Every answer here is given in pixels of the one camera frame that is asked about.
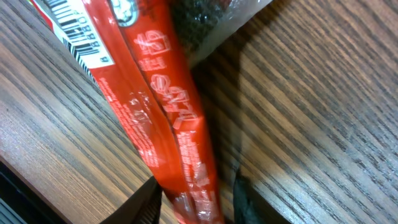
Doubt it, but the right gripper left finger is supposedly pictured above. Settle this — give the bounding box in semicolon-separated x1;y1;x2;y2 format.
101;177;162;224

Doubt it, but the green snack bag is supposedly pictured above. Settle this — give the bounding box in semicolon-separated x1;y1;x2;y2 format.
170;0;272;68

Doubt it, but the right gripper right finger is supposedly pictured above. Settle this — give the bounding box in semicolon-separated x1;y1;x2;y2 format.
233;174;290;224

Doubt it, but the red stick sachet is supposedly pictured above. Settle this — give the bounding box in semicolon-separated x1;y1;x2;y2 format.
34;0;224;223

